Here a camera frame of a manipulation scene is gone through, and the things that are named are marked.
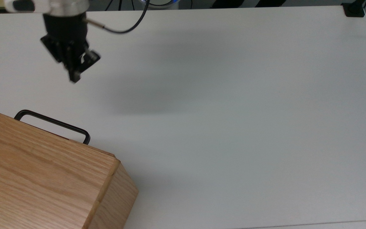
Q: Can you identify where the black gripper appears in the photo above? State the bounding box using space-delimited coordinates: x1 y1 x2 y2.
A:
41 13 101 84

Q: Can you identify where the black metal drawer handle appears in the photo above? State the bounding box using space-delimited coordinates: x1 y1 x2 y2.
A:
14 109 91 145

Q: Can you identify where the light wooden drawer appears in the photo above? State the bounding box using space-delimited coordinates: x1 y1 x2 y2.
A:
27 126 117 158

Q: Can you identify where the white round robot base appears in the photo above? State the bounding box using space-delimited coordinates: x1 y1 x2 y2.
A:
140 0 181 6

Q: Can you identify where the oak wooden cabinet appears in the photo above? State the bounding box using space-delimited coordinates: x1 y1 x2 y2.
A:
0 106 139 229

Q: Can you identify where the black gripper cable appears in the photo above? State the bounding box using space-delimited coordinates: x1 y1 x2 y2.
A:
86 0 150 34

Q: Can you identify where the black table clamp mount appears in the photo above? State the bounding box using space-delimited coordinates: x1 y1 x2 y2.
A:
341 0 366 17

